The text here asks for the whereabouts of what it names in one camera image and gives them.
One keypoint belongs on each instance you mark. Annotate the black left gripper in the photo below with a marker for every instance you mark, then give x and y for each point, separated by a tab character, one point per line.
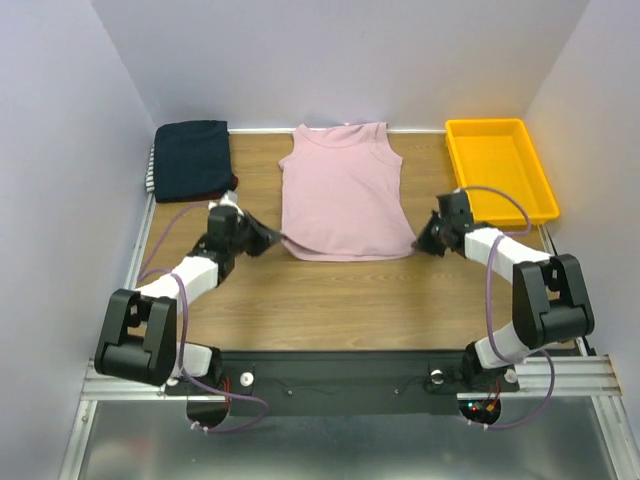
262	236

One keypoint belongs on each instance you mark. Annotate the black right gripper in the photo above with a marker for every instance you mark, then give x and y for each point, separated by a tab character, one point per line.
436	235

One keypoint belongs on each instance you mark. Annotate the pink tank top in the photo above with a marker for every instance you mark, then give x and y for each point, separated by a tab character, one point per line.
341	196

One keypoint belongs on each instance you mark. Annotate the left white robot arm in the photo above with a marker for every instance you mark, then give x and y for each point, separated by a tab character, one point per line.
139	340

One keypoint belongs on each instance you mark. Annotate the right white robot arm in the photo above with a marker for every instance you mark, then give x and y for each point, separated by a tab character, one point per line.
549	298

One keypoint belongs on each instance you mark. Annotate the folded dark red tank top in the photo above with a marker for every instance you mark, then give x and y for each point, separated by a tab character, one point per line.
220	190

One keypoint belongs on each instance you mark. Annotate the folded navy tank top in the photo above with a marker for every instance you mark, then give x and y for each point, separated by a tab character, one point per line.
191	157

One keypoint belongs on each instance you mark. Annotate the folded striped tank top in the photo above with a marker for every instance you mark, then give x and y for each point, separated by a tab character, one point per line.
149	175

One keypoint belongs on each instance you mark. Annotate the yellow plastic bin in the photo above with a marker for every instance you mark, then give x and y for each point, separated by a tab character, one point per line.
499	153

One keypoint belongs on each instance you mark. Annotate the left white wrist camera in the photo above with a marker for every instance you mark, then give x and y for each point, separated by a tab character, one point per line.
228	199

